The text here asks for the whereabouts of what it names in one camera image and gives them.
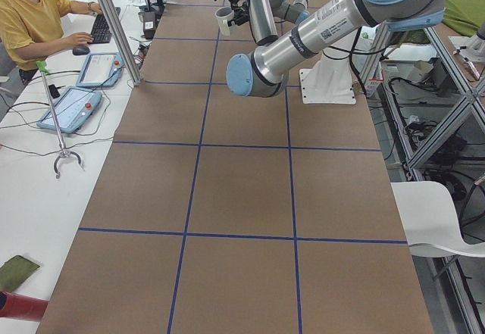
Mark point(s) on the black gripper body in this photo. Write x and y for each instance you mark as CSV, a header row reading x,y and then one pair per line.
x,y
240,13

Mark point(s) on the white cup with handle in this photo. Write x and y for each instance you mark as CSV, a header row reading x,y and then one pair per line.
x,y
223,15

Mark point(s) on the black keyboard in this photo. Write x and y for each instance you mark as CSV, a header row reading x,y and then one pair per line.
x,y
100,31

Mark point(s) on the far blue teach pendant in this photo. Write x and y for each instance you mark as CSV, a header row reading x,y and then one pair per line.
x,y
100,70

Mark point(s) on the blue teach pendant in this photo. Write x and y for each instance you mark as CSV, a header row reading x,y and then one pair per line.
x,y
74,107
100,70

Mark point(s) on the black computer mouse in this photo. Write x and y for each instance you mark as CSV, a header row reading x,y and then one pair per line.
x,y
80,50

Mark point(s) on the person in yellow shirt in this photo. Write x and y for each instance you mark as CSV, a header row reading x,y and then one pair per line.
x,y
31,30

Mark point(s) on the near blue teach pendant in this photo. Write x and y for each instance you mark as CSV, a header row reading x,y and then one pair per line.
x,y
74,107

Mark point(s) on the white chair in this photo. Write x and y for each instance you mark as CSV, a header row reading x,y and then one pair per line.
x,y
430,221

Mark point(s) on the green bean bag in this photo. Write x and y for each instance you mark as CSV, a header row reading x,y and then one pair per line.
x,y
15,272

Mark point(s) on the red bottle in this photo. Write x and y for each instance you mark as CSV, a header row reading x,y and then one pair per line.
x,y
21,307

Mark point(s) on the aluminium frame post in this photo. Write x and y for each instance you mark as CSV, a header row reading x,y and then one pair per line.
x,y
121,41

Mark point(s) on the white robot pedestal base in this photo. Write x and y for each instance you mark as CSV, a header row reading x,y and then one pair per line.
x,y
330,79

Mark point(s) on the grabber tool with green handle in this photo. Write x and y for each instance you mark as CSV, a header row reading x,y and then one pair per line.
x,y
64,153

